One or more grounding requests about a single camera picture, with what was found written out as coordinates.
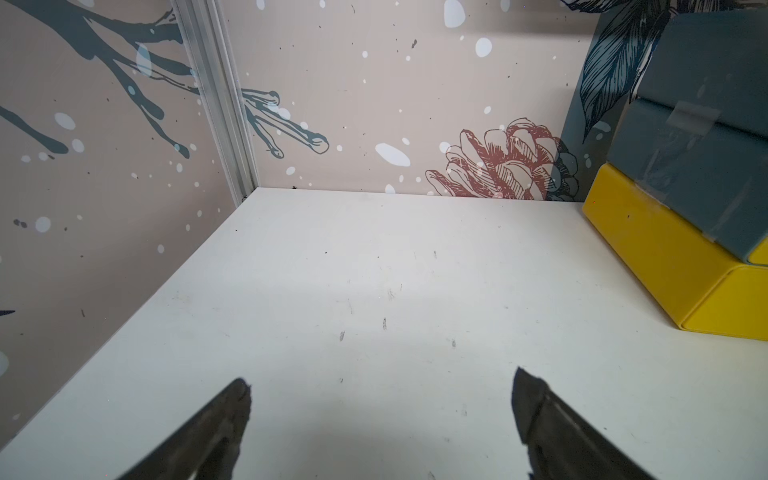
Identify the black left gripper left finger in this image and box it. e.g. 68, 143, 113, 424
122, 378, 252, 480

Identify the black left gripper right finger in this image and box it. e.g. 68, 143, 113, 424
511, 368, 652, 480

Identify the yellow drawer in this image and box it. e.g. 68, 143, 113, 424
583, 164, 767, 340

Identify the teal drawer cabinet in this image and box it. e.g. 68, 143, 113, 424
608, 10, 767, 265

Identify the aluminium frame post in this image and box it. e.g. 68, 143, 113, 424
171, 0, 259, 206

